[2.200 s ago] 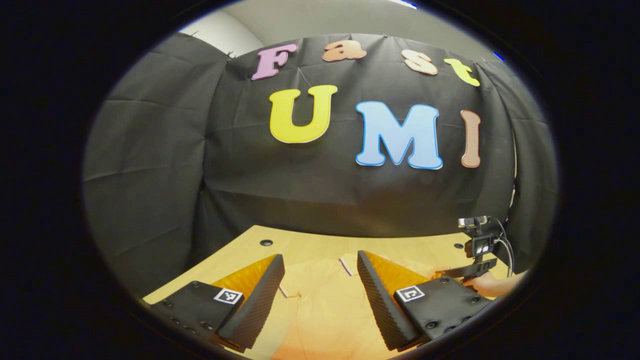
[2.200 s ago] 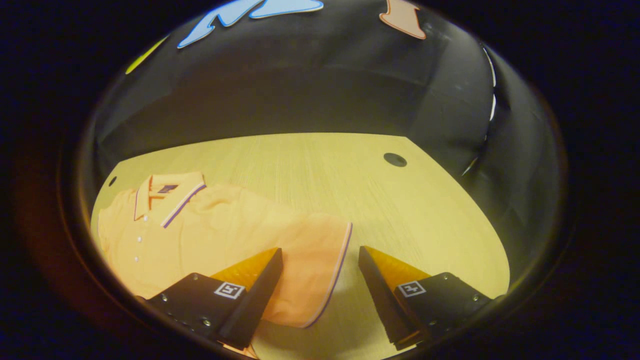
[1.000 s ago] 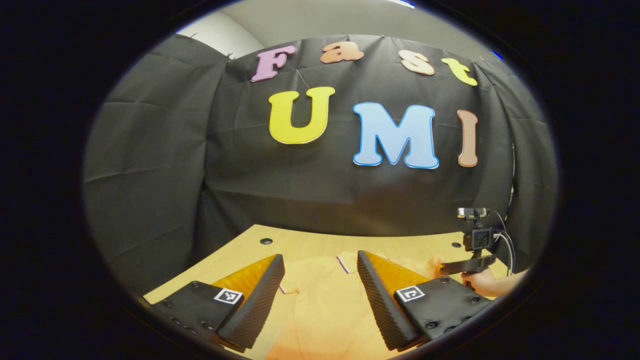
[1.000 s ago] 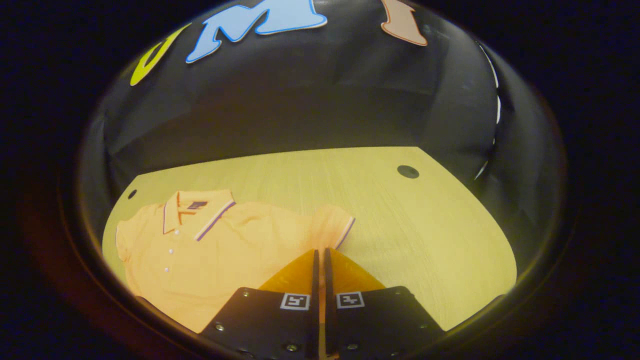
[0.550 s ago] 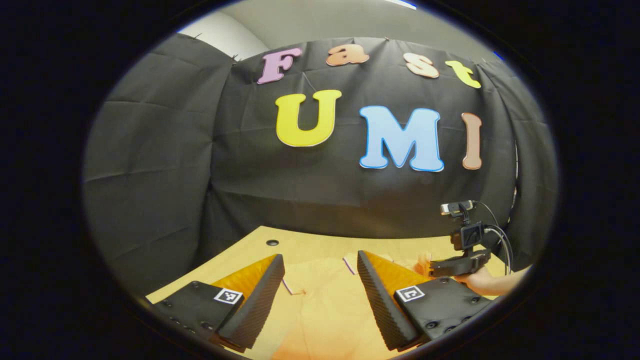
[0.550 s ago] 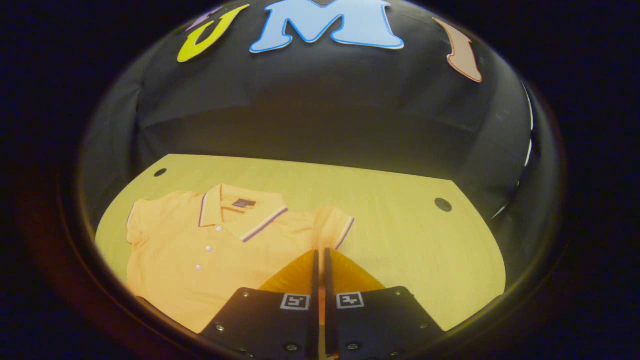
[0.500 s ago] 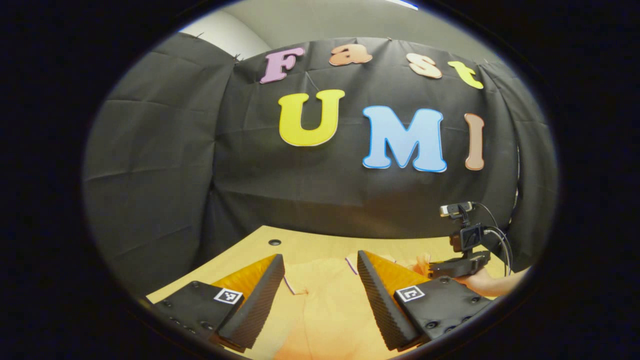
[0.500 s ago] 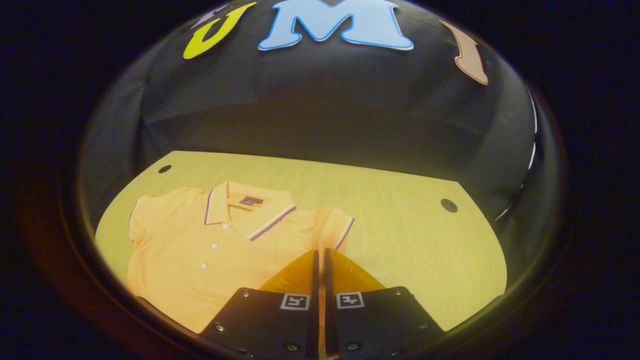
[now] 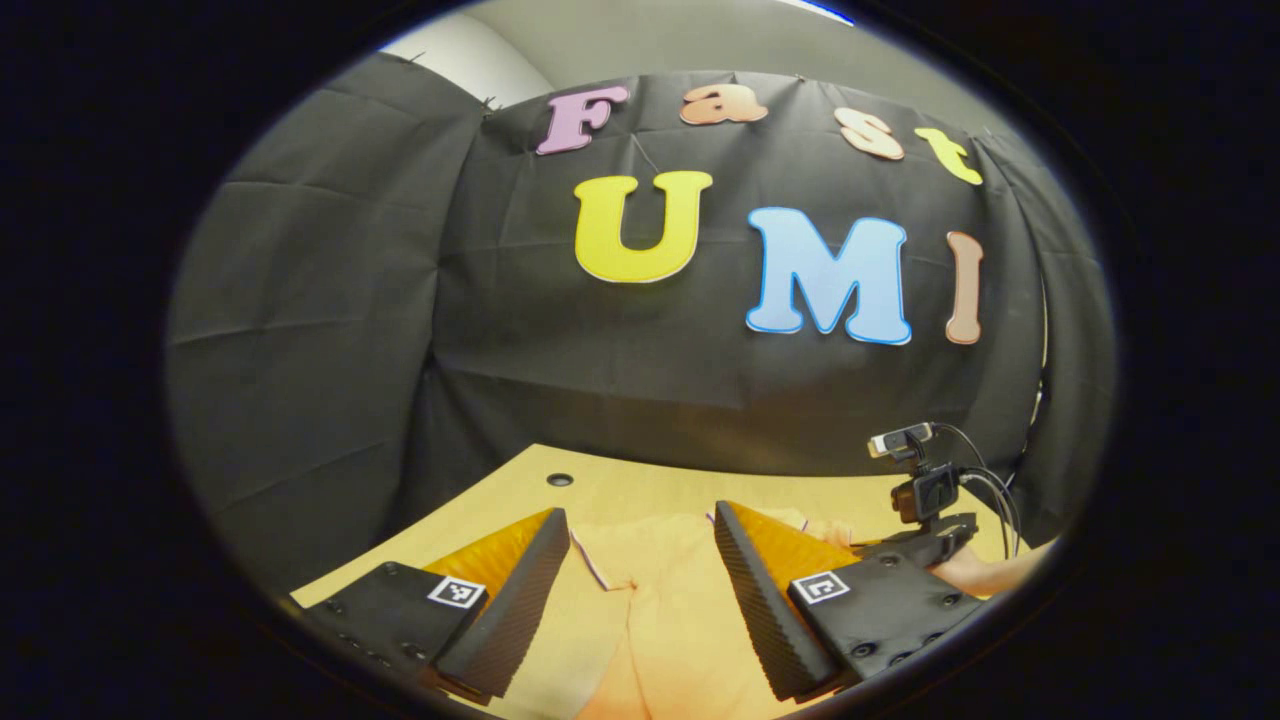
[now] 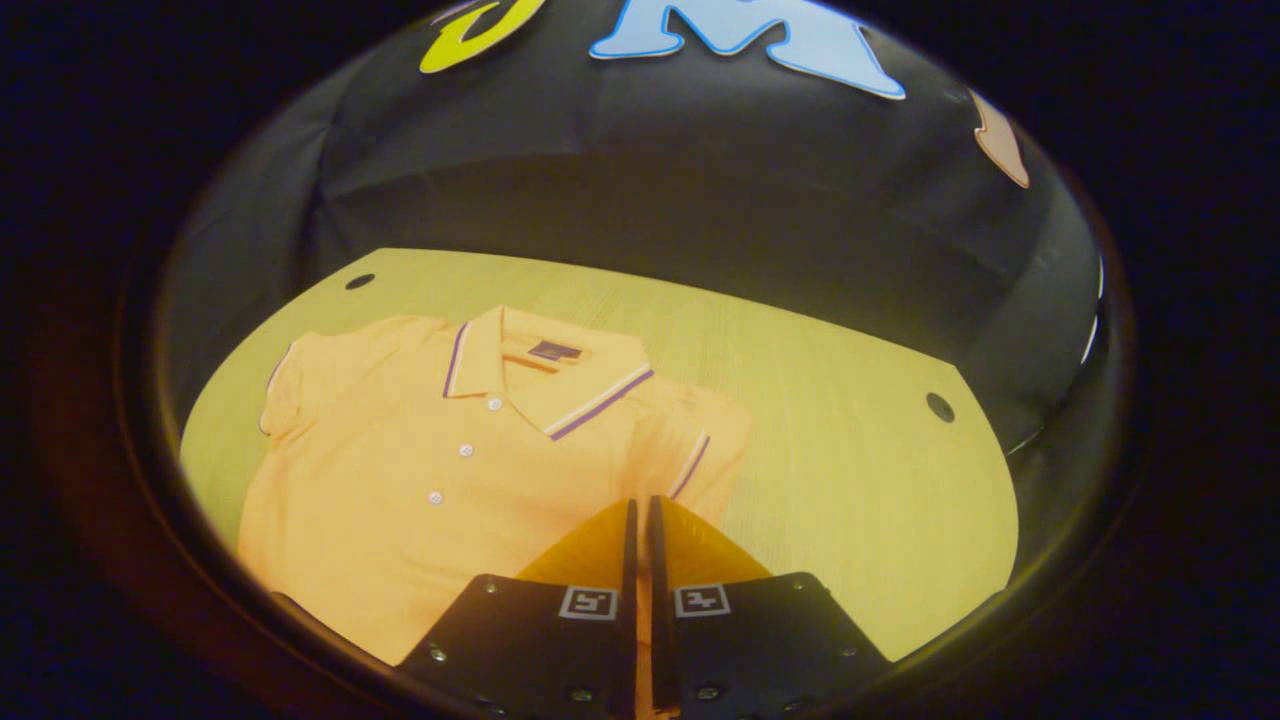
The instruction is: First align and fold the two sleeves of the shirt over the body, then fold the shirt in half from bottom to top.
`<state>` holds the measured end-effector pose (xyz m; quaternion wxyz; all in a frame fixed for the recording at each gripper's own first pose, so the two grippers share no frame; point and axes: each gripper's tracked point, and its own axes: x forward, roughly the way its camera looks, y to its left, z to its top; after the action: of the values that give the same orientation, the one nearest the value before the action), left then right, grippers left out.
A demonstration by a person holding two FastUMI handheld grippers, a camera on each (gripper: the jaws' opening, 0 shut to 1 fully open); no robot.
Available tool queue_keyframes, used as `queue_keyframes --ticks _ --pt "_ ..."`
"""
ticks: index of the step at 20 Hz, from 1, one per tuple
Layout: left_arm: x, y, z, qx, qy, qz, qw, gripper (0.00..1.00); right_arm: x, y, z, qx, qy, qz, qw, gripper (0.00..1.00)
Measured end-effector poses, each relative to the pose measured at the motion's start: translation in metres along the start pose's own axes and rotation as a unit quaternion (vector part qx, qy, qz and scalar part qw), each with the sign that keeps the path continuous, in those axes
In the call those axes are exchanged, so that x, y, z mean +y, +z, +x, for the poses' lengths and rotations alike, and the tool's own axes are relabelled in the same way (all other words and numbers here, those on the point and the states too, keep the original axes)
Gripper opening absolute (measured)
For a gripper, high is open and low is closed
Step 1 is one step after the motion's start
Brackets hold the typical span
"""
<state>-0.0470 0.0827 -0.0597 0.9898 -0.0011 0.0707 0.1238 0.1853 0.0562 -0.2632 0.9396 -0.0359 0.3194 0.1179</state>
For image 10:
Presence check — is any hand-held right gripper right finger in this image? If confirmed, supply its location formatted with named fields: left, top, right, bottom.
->
left=648, top=495, right=894, bottom=720

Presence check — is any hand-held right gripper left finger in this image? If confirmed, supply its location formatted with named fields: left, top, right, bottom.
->
left=395, top=497, right=641, bottom=720

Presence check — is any orange T-shirt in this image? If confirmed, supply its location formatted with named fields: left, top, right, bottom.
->
left=237, top=305, right=756, bottom=666

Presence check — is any black backdrop cloth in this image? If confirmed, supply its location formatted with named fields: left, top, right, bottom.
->
left=160, top=0, right=1111, bottom=461

